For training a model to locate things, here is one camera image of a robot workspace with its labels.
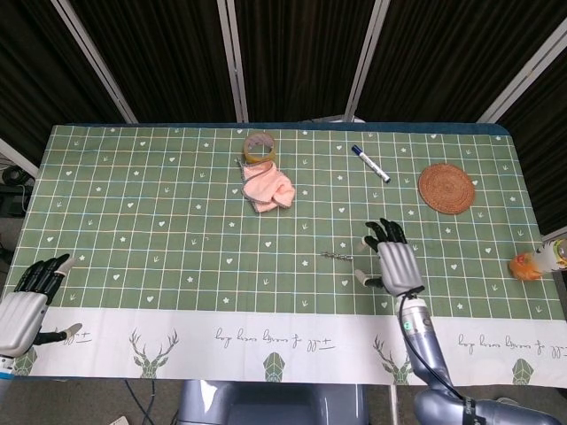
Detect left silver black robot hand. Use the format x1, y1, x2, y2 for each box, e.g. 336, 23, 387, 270
0, 252, 83, 358

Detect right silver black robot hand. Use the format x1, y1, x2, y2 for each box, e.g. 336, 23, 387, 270
355, 217, 424, 298

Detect round woven rattan coaster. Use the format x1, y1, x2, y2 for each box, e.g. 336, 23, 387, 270
418, 162, 478, 216

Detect white blue marker pen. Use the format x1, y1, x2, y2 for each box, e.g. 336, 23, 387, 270
351, 143, 392, 184

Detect plastic bottle with orange label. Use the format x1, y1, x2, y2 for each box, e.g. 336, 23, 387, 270
508, 236, 567, 282

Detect pink cloth with grey trim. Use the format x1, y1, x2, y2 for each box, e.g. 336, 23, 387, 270
237, 158, 297, 215

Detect green grid tablecloth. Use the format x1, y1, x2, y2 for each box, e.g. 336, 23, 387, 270
8, 122, 567, 385

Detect grey robot torso base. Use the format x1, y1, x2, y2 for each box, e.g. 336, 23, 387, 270
175, 379, 369, 425

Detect dark folding screen white frames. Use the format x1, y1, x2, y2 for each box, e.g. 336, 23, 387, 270
0, 0, 567, 238

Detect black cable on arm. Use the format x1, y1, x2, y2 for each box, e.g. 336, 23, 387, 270
397, 286, 471, 402

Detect black floor cable bundle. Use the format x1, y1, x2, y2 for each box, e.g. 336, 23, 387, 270
0, 150, 39, 216

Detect blue floor cable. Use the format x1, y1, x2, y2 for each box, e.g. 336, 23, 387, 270
124, 379, 157, 425

